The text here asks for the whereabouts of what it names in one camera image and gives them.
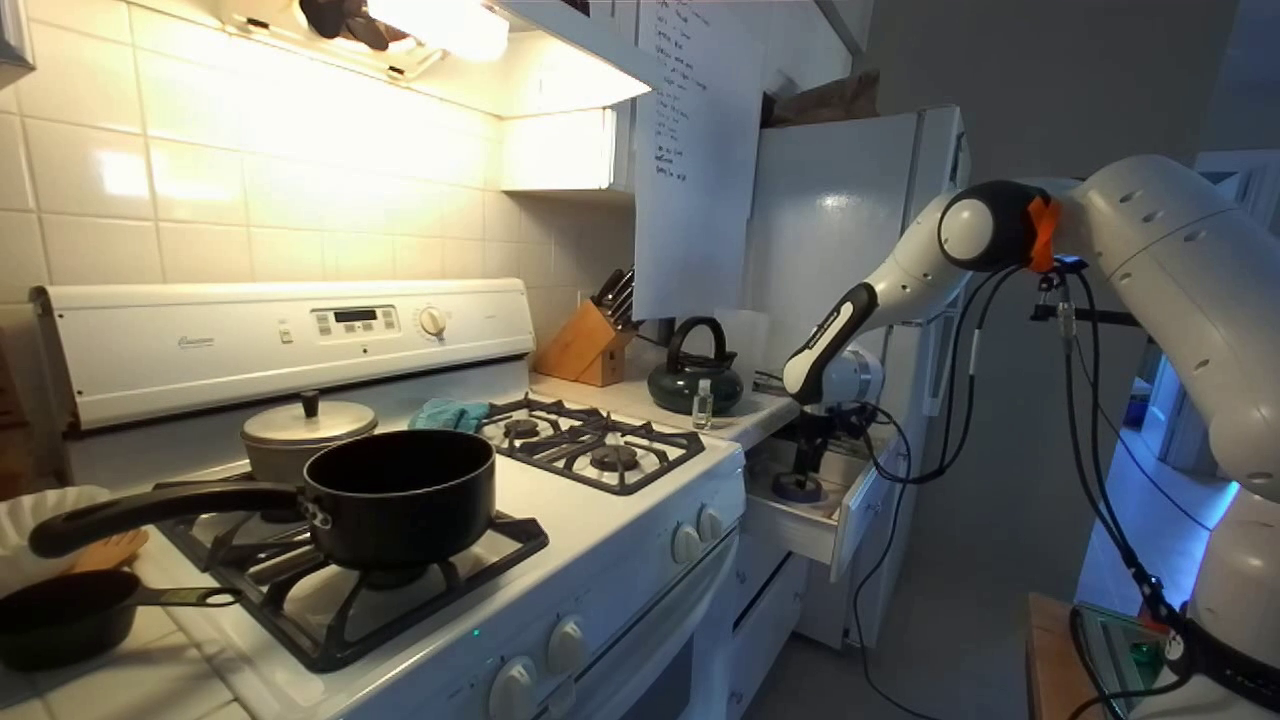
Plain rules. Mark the wooden knife block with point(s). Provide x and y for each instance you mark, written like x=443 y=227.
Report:
x=585 y=351

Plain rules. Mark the white range hood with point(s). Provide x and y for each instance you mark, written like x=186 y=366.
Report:
x=532 y=60

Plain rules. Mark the small black frying pan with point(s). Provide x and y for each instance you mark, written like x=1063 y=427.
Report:
x=66 y=619

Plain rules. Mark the white open drawer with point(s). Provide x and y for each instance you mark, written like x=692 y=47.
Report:
x=813 y=520

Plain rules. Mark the green lit electronics box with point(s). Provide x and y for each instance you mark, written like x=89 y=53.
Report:
x=1123 y=645

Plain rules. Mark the grey pot with lid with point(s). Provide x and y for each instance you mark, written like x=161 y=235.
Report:
x=309 y=435

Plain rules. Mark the white plate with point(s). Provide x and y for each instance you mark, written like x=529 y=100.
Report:
x=52 y=527

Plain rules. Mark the teal cloth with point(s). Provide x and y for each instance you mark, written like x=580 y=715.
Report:
x=450 y=418

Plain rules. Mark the small clear bottle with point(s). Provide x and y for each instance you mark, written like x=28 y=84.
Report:
x=702 y=406

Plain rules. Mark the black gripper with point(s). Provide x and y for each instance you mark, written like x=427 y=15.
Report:
x=831 y=429

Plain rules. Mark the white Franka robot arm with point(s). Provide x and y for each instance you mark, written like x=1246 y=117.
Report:
x=1175 y=253

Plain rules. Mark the black cast iron burner grate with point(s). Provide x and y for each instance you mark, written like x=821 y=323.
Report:
x=594 y=449
x=304 y=607

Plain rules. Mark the white gas stove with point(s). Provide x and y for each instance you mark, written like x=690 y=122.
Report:
x=443 y=587

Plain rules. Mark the brown cardboard box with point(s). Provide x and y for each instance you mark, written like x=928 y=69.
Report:
x=821 y=100

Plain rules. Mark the dark green tea kettle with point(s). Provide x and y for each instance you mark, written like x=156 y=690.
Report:
x=698 y=381

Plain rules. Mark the black saucepan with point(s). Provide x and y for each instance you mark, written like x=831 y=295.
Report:
x=402 y=500

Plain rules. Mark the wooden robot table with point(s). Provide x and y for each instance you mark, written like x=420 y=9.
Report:
x=1055 y=660

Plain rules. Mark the white refrigerator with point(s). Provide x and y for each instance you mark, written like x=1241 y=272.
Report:
x=843 y=243

